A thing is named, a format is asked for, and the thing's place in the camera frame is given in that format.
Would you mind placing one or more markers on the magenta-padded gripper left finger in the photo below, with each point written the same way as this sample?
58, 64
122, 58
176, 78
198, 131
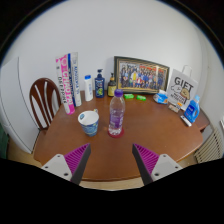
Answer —
61, 166

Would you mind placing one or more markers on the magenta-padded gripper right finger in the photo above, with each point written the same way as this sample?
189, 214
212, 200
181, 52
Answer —
160, 166

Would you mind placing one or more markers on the clear purple-capped water bottle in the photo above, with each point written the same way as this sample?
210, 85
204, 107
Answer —
116, 115

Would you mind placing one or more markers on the white remote control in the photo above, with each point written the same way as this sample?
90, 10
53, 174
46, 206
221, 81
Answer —
186, 121

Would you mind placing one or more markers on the white radiator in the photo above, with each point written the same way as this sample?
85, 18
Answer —
210, 146

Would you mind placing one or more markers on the small beige snack packet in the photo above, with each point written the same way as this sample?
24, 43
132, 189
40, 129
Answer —
173, 108

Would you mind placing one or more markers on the blue detergent bottle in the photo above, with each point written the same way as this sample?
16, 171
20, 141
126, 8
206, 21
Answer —
192, 111

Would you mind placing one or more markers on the dark wooden chair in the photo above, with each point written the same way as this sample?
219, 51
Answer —
35, 103

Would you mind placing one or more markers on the white door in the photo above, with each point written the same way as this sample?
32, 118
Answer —
15, 106

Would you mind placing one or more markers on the white bottle with blue cap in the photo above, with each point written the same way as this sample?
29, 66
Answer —
88, 90

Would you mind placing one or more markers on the white paper gift bag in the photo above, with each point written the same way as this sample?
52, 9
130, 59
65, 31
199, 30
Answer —
182, 88

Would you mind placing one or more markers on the white and blue shuttlecock tube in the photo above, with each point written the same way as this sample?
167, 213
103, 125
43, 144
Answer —
76, 80

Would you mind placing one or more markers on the dark blue pump bottle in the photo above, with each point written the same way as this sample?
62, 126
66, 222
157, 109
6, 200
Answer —
99, 87

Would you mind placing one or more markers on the brown pump bottle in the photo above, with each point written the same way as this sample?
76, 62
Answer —
112, 89

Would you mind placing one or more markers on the framed group photo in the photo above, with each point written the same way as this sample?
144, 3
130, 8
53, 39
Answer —
141, 76

